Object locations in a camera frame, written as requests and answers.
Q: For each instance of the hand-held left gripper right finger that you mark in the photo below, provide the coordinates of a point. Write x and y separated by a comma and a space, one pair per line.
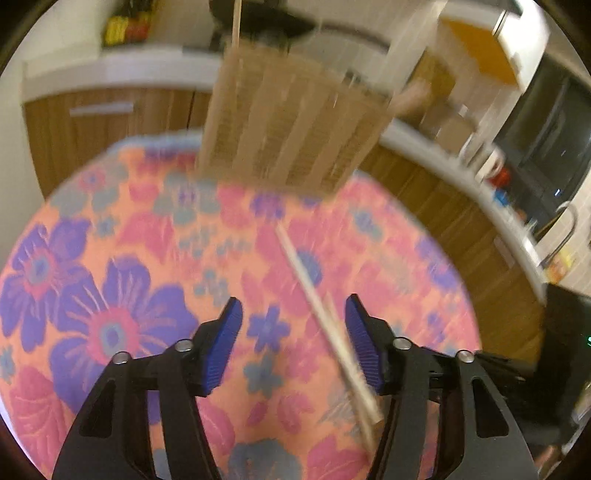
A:
364, 350

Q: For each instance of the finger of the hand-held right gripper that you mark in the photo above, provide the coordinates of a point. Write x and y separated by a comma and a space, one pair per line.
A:
508, 367

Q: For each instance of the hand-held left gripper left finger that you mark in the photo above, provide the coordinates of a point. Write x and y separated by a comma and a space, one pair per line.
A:
221, 350

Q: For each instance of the wooden chopstick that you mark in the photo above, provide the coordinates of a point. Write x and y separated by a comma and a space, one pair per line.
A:
314, 300
237, 23
369, 438

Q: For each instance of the beige plastic utensil basket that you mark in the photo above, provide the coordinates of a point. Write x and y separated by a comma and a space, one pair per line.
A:
286, 124

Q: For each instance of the silver faucet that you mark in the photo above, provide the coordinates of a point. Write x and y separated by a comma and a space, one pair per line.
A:
569, 230

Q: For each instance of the floral tablecloth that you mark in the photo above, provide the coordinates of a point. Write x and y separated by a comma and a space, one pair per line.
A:
138, 207

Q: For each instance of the red label sauce bottle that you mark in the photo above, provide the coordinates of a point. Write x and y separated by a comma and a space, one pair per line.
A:
138, 26

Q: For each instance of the black wok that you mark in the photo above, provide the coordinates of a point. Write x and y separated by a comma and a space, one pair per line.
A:
277, 18

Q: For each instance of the dark soy sauce bottle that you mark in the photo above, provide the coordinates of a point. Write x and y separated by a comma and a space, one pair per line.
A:
115, 27

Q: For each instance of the wall cabinet with yellow underside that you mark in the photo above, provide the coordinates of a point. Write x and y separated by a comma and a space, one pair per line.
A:
489, 55

